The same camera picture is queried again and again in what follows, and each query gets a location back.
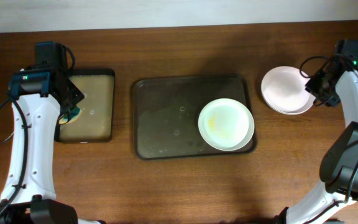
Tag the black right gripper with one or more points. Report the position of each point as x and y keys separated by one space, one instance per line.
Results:
x=310 y=86

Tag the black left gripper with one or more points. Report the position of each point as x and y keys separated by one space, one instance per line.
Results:
x=77 y=94

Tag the green and yellow sponge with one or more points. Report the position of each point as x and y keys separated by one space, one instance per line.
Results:
x=71 y=116

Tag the light grey plate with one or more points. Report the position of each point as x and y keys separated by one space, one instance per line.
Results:
x=290 y=105

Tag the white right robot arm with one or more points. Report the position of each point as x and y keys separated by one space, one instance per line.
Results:
x=337 y=186

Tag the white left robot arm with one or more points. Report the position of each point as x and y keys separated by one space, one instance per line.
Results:
x=39 y=98

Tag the black water basin tray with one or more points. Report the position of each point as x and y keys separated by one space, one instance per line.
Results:
x=95 y=122

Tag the large dark serving tray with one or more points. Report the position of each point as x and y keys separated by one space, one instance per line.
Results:
x=166 y=111

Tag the cream white plate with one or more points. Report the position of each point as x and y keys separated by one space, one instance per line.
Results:
x=226 y=124

